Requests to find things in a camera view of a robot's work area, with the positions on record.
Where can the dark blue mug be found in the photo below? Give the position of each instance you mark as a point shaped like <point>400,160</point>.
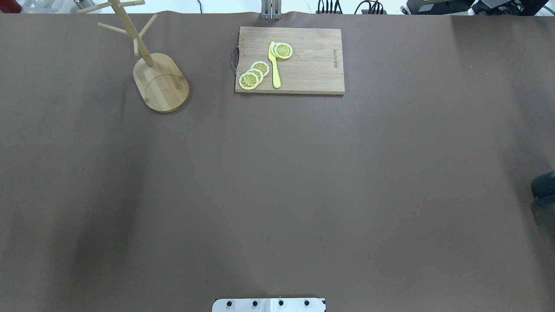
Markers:
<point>543,188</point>

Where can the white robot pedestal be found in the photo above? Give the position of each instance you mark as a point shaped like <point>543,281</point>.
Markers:
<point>269,305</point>

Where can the yellow plastic knife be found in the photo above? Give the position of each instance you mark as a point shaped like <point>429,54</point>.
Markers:
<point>276,82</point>

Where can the wooden cutting board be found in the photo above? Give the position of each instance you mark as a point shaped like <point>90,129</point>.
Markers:
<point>316,66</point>

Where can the lemon slice under knife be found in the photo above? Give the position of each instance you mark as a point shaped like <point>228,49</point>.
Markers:
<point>281,50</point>

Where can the aluminium frame post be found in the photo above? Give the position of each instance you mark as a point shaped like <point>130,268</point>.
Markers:
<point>271,10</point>

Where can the lemon slice middle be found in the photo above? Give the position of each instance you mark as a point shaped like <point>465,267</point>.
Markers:
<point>259,74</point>

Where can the lemon slice near handle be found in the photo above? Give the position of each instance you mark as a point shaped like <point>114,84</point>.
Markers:
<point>248,81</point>

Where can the wooden cup storage rack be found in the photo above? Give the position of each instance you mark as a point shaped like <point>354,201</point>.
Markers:
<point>159,80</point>

